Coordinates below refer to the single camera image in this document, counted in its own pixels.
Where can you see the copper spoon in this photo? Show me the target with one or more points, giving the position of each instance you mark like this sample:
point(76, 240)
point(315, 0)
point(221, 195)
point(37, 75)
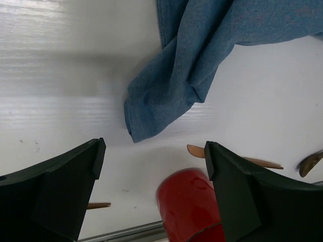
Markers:
point(308, 163)

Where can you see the aluminium table edge rail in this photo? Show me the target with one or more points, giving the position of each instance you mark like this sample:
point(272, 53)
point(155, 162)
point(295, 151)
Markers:
point(146, 232)

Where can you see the copper knife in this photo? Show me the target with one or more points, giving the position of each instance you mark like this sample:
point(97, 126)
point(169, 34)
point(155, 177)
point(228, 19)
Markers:
point(199, 153)

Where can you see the copper fork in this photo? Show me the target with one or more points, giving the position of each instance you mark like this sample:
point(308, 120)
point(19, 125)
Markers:
point(98, 205)

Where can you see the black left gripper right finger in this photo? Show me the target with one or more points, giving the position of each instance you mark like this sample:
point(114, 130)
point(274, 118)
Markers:
point(256, 204)

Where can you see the red mug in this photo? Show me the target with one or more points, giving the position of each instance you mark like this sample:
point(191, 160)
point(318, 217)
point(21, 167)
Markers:
point(188, 207)

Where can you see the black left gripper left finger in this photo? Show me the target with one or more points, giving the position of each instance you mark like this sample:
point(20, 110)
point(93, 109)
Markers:
point(48, 201)

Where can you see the blue cloth placemat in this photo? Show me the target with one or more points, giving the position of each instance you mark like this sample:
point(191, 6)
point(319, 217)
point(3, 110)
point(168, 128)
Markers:
point(196, 36)

